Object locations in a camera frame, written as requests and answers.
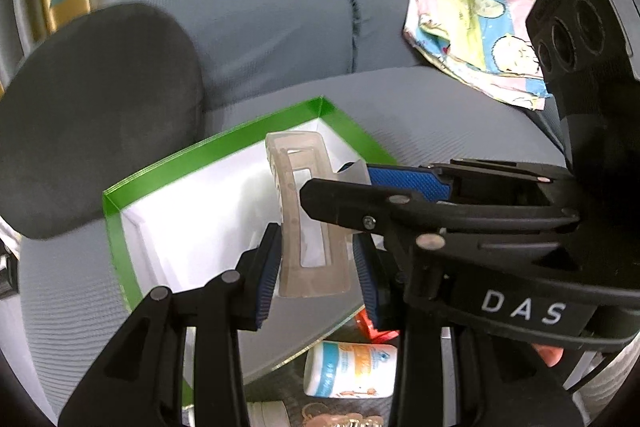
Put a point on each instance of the grey sofa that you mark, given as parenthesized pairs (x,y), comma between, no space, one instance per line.
(270,32)

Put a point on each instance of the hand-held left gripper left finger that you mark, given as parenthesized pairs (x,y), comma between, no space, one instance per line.
(265,279)

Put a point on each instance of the orange bottle pink label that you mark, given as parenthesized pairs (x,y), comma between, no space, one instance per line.
(376,329)

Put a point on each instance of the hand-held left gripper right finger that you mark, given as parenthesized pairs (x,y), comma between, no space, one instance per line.
(366,287)

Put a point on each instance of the white bottle orange blue label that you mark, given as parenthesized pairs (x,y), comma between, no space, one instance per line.
(345,369)

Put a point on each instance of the beige hair claw clip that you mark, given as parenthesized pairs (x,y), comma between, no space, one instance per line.
(310,252)

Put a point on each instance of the person's right hand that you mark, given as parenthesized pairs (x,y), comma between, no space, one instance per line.
(547,355)

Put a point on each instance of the cartoon printed cloth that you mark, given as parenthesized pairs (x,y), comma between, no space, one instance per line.
(475,37)

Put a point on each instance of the green cardboard box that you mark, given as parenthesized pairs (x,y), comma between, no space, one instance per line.
(190,207)

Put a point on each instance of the pink hair clip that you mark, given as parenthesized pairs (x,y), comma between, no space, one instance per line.
(340,417)

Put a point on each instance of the plain white pill bottle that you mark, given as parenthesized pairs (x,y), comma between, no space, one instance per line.
(267,416)

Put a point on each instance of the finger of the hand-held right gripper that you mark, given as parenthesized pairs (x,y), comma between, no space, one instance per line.
(405,182)
(380,209)

